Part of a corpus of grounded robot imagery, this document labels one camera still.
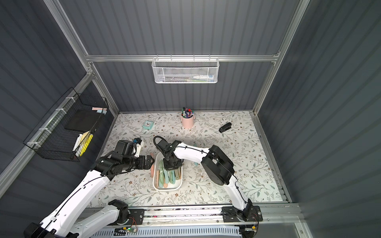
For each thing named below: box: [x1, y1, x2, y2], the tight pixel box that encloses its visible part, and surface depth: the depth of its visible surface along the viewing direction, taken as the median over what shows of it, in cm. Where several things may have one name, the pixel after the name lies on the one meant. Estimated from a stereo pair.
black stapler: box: [218, 121, 232, 134], surface depth 110 cm
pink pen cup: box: [181, 114, 194, 129], surface depth 110 cm
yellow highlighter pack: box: [72, 130, 94, 158], surface depth 70 cm
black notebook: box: [64, 109, 102, 132], surface depth 79 cm
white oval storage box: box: [152, 151, 184, 191], surface depth 86 cm
